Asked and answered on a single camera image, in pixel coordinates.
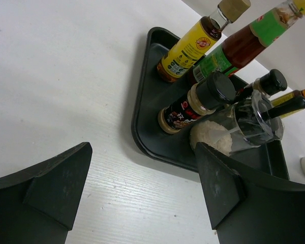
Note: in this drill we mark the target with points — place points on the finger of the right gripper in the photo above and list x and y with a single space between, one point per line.
285 108
270 84

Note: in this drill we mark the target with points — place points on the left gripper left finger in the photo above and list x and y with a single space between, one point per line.
39 204

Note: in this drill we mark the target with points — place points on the black label spice jar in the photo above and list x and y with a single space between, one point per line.
202 99

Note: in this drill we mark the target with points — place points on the green label sauce bottle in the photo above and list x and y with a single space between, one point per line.
240 48

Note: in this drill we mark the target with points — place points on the yellow label oil bottle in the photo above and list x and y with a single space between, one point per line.
199 39
288 97

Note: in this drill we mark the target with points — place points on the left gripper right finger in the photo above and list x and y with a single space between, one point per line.
246 205

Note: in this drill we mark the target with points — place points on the clear salt grinder jar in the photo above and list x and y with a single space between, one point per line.
241 126

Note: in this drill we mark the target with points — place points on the black plastic tray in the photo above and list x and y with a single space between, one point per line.
155 94

